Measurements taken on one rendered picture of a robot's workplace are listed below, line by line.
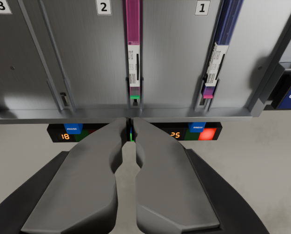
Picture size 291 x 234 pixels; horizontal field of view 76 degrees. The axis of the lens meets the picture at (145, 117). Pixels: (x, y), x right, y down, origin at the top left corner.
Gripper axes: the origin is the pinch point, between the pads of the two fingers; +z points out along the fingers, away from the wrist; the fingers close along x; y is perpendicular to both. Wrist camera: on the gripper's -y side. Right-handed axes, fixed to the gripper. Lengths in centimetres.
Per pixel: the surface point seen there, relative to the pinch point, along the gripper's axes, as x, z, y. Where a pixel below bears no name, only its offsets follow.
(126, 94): -1.3, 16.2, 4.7
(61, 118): -11.4, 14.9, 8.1
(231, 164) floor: 52, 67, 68
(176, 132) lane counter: 8.1, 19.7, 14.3
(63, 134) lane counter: -14.0, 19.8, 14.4
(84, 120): -7.9, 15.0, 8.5
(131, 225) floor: -4, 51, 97
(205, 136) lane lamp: 14.2, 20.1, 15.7
